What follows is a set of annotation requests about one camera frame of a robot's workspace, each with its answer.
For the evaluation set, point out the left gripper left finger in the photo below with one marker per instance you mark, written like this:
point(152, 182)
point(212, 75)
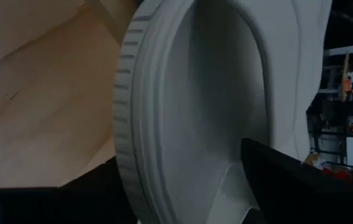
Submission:
point(39, 208)

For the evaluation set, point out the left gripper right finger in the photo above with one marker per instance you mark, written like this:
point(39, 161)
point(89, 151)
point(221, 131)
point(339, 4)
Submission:
point(304, 196)

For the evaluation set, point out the grey slide sandal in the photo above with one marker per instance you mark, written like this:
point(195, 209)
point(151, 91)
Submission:
point(210, 93)

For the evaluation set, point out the black rack with bins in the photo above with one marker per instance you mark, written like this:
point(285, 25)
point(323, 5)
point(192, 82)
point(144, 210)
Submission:
point(335, 109)

